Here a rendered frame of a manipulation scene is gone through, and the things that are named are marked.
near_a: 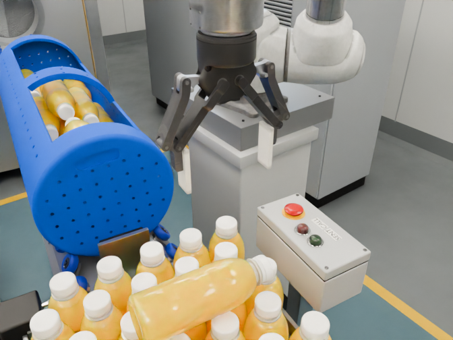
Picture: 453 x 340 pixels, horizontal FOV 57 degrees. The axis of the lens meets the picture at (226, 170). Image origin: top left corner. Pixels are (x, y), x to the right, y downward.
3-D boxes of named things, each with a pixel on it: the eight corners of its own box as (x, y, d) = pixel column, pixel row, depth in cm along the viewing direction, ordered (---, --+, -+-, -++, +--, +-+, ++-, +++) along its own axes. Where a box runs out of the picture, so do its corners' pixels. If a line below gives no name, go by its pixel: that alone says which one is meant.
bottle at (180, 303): (150, 354, 50) (276, 295, 58) (133, 297, 50) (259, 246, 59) (139, 345, 56) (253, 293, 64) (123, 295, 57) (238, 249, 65)
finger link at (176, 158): (181, 137, 54) (160, 142, 53) (183, 170, 57) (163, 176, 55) (176, 133, 55) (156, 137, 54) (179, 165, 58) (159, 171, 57)
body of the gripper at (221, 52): (240, 19, 55) (238, 86, 60) (182, 26, 52) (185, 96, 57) (272, 31, 50) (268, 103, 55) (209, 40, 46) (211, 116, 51)
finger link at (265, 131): (259, 121, 62) (263, 119, 63) (257, 161, 66) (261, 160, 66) (269, 128, 60) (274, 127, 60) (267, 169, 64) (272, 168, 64)
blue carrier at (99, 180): (90, 101, 162) (69, 26, 146) (183, 227, 97) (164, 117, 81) (13, 121, 151) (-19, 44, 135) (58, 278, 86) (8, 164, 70)
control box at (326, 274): (294, 230, 90) (298, 191, 84) (361, 293, 75) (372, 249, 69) (255, 245, 86) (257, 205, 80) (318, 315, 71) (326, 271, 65)
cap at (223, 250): (237, 249, 72) (237, 241, 71) (237, 265, 69) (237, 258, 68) (215, 249, 72) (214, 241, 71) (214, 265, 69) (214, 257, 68)
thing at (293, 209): (295, 204, 81) (295, 200, 80) (307, 214, 78) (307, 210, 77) (280, 210, 79) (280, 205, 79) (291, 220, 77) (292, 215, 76)
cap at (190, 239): (189, 253, 71) (188, 245, 70) (175, 241, 74) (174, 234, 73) (206, 243, 74) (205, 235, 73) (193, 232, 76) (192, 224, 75)
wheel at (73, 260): (76, 249, 88) (67, 247, 87) (81, 262, 85) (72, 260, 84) (67, 266, 89) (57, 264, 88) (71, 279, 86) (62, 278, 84)
